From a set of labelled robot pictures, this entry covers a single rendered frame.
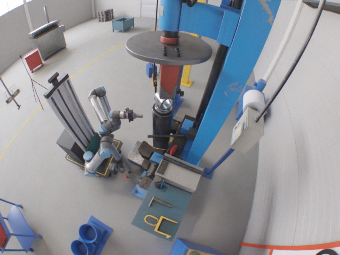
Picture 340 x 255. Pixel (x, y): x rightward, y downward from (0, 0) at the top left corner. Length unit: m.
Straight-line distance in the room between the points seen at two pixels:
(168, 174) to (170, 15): 1.23
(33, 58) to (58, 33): 1.96
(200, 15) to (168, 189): 1.41
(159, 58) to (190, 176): 1.04
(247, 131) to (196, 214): 1.67
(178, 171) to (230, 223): 1.74
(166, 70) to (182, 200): 1.14
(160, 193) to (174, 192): 0.13
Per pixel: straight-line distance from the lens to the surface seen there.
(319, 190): 1.99
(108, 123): 1.60
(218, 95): 0.96
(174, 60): 0.75
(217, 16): 0.83
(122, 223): 2.53
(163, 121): 1.36
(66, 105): 1.75
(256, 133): 1.44
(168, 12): 0.88
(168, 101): 1.33
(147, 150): 1.64
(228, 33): 0.79
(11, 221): 3.80
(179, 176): 1.34
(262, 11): 0.79
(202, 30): 0.86
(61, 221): 3.02
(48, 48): 8.70
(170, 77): 0.85
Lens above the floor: 2.46
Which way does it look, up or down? 54 degrees down
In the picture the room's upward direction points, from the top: 9 degrees clockwise
